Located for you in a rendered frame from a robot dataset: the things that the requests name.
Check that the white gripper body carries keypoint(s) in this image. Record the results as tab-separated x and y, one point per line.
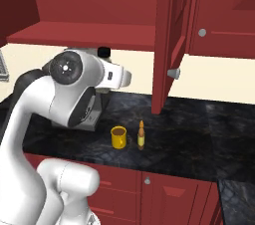
127	78

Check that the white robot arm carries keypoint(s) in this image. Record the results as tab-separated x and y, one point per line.
20	169

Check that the grey cabinet door knob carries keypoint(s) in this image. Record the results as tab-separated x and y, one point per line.
174	73
147	180
202	32

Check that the yellow mug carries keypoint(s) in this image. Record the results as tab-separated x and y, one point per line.
119	140

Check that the yellow bottle with orange cap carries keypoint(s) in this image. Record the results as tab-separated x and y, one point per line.
141	140

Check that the dark red open cabinet door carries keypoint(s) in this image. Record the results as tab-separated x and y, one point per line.
16	6

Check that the red narrow base cabinet door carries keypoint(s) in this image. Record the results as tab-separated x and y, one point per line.
212	207

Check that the red drawer front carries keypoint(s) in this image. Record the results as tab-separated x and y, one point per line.
123	179
119	214

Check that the red open wall cabinet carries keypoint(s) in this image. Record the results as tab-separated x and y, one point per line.
83	3

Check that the red closed wall cabinet door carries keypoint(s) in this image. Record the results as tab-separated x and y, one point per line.
225	13

